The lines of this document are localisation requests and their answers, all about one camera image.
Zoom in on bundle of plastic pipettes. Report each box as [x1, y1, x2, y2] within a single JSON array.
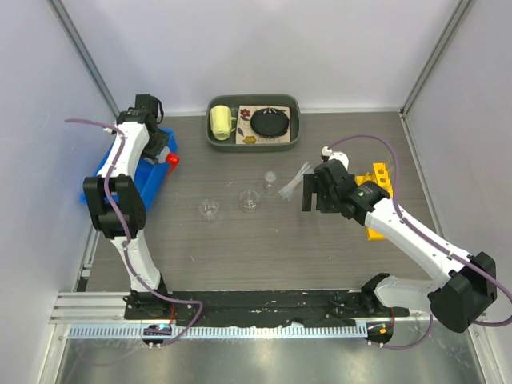
[[279, 162, 312, 202]]

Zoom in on small glass erlenmeyer flask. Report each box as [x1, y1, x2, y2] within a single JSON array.
[[264, 171, 277, 195]]

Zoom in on yellow test tube rack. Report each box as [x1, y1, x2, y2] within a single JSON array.
[[355, 162, 394, 241]]

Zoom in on white wash bottle red cap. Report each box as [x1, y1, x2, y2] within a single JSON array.
[[155, 147, 180, 166]]

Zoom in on small glass beaker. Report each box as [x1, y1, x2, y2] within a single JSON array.
[[238, 189, 261, 213]]

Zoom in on tiny glass beaker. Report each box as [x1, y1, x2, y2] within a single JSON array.
[[199, 199, 219, 222]]

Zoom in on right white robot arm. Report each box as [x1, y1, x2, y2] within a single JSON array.
[[302, 159, 497, 333]]

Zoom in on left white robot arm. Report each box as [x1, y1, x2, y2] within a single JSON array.
[[83, 94, 170, 319]]

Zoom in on black round dish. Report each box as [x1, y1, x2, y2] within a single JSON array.
[[250, 107, 290, 138]]

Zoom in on pale yellow mug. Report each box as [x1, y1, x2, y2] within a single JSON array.
[[209, 105, 236, 141]]

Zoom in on floral coaster card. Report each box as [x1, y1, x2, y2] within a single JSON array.
[[235, 105, 291, 145]]

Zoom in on grey-green plastic tray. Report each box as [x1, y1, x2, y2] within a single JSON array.
[[206, 94, 301, 153]]

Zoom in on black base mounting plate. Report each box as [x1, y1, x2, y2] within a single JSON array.
[[123, 290, 410, 328]]

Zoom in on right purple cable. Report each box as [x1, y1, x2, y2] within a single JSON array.
[[330, 134, 512, 350]]

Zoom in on white slotted cable duct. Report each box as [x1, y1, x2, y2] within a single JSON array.
[[68, 322, 367, 340]]

